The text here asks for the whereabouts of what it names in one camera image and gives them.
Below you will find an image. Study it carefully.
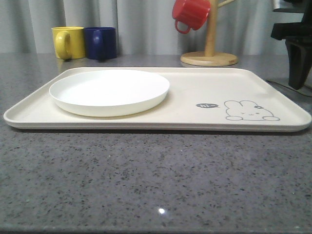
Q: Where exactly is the dark blue mug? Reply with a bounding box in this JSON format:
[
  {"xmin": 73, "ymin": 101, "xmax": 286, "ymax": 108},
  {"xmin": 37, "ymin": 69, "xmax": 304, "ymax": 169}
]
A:
[{"xmin": 83, "ymin": 27, "xmax": 117, "ymax": 60}]

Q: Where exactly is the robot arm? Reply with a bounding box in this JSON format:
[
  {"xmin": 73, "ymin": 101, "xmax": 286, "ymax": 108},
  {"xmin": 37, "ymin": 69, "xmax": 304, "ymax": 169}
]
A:
[{"xmin": 271, "ymin": 0, "xmax": 312, "ymax": 90}]

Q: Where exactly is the wooden mug tree stand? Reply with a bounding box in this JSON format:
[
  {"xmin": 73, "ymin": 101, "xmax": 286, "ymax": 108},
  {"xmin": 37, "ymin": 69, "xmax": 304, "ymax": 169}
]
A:
[{"xmin": 180, "ymin": 0, "xmax": 238, "ymax": 67}]

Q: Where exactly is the yellow mug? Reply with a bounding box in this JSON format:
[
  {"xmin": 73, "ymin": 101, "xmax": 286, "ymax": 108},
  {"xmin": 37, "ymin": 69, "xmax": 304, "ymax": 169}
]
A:
[{"xmin": 52, "ymin": 26, "xmax": 86, "ymax": 60}]

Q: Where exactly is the grey curtain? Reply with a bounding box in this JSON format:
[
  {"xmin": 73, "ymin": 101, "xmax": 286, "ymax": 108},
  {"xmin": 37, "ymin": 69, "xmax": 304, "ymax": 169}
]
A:
[{"xmin": 0, "ymin": 0, "xmax": 298, "ymax": 55}]

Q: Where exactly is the silver fork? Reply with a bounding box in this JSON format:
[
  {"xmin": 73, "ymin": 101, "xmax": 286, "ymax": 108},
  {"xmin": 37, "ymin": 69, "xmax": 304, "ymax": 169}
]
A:
[{"xmin": 265, "ymin": 79, "xmax": 291, "ymax": 89}]

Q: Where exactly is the cream rabbit serving tray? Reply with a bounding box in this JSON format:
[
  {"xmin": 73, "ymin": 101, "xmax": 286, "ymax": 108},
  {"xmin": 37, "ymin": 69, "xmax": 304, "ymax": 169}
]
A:
[{"xmin": 3, "ymin": 67, "xmax": 312, "ymax": 132}]

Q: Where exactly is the red mug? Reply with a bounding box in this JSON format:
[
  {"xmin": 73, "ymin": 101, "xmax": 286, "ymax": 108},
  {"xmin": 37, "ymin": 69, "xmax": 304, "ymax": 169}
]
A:
[{"xmin": 172, "ymin": 0, "xmax": 211, "ymax": 34}]

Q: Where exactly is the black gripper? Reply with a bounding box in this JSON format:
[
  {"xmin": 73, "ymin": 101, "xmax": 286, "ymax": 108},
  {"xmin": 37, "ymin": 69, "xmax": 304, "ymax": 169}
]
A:
[{"xmin": 271, "ymin": 8, "xmax": 312, "ymax": 90}]

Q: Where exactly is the white round plate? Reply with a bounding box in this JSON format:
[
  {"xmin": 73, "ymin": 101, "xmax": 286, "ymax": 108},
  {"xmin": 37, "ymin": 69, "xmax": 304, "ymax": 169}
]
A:
[{"xmin": 49, "ymin": 69, "xmax": 170, "ymax": 117}]

